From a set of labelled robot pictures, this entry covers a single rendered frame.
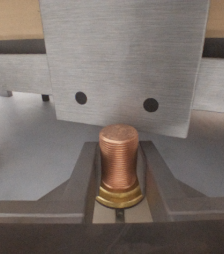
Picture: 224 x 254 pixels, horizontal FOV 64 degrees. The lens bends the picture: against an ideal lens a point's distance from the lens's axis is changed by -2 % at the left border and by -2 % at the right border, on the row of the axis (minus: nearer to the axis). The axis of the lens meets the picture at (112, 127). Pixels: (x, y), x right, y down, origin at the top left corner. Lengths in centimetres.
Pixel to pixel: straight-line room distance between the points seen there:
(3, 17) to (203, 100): 29
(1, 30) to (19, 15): 4
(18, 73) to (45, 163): 15
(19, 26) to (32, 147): 21
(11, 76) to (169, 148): 28
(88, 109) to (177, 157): 22
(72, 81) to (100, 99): 3
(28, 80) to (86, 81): 13
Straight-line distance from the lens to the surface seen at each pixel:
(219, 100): 20
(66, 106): 17
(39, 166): 33
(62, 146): 37
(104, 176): 16
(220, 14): 24
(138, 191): 16
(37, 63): 25
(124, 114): 15
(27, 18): 31
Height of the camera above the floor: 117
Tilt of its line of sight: 27 degrees up
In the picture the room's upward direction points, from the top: 179 degrees clockwise
